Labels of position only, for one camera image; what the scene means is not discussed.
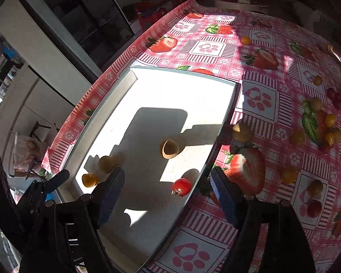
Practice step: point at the wooden spoon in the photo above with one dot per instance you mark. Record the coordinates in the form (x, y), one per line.
(334, 52)

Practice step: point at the small yellow cherry tomato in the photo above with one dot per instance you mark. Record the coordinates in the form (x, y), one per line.
(317, 80)

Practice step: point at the small potato on tablecloth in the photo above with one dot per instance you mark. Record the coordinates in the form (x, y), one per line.
(242, 132)

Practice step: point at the red grape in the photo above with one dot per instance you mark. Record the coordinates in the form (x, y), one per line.
(331, 93)
(337, 102)

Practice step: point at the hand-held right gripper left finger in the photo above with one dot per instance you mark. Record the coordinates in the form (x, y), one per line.
(113, 196)

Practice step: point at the orange cherry tomato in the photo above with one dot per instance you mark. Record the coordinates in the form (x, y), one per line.
(89, 180)
(289, 175)
(246, 40)

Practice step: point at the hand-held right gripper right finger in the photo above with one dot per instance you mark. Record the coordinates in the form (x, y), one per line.
(224, 199)

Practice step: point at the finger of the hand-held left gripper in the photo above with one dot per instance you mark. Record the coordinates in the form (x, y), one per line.
(56, 179)

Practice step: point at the pink strawberry print tablecloth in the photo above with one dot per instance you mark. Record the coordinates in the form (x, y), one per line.
(207, 48)

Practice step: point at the round white table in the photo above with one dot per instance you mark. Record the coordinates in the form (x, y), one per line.
(238, 4)

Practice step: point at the red plastic stool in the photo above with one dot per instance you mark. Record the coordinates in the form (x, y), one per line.
(147, 11)

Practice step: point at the white shallow tray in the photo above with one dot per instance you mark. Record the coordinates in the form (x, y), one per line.
(159, 96)

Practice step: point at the pink patterned cloth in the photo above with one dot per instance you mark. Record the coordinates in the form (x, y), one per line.
(25, 150)

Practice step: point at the glass sliding door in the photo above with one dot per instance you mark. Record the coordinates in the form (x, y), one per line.
(88, 20)

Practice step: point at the red cherry tomato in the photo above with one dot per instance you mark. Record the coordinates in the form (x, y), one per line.
(324, 147)
(182, 187)
(314, 208)

